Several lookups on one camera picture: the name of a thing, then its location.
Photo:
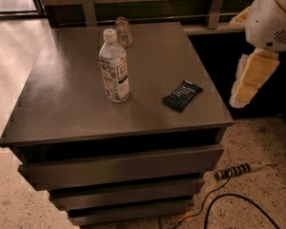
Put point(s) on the dark grey drawer cabinet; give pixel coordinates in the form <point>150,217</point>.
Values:
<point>112,144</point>

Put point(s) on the grey drawer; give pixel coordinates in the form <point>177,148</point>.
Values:
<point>138,211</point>
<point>99,197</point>
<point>129,167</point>

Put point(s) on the middle grey drawer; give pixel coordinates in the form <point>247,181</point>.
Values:
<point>99,197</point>

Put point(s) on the left metal shelf bracket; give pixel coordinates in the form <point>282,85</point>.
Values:
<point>89,12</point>

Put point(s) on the bottom grey drawer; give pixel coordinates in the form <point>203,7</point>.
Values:
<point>138,211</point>

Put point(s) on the clear glass jar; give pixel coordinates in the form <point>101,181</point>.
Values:
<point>123,32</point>

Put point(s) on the top grey drawer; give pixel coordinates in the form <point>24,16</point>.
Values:
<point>129,167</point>

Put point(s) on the white power strip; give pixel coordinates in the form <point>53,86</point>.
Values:
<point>239,170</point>

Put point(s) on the clear plastic water bottle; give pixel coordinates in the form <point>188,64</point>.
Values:
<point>113,63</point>

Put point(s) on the black snack packet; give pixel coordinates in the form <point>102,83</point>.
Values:
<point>180,97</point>

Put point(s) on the metal shelf bracket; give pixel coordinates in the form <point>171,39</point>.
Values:
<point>214,13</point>
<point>89,12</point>

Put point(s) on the right metal shelf bracket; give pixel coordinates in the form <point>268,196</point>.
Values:
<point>214,13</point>

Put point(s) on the wooden shelf board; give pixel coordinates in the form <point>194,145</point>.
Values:
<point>203,29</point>

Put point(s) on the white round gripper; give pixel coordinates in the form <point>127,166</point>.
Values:
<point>267,25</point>

